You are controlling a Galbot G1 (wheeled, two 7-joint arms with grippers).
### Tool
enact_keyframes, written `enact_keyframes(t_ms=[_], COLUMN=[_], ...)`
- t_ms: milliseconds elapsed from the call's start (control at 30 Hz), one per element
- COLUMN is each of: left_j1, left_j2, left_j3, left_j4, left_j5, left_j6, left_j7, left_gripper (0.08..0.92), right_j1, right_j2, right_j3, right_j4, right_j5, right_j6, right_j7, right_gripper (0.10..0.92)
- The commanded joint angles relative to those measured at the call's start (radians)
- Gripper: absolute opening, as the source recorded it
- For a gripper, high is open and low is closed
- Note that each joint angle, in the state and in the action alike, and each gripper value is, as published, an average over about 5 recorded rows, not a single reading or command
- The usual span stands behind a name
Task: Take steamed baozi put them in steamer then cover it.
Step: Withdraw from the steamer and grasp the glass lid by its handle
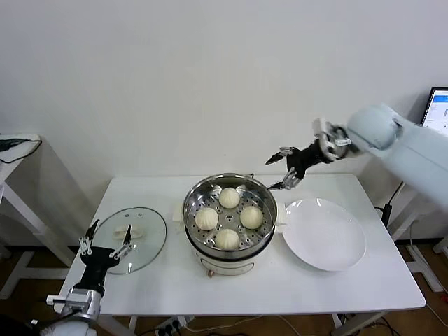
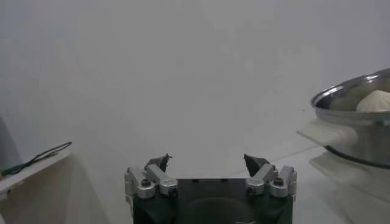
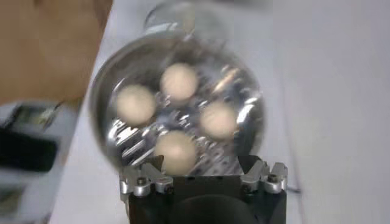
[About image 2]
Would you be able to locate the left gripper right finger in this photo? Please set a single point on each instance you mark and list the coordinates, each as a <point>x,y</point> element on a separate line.
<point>263,179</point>

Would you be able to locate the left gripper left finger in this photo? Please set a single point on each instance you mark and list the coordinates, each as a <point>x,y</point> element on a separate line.
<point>150,179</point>

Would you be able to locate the white steamed baozi bun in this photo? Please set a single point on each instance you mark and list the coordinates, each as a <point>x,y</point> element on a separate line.
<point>376,103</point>

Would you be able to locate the stainless steel steamer basket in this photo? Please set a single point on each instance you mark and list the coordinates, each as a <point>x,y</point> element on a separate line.
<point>365,140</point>

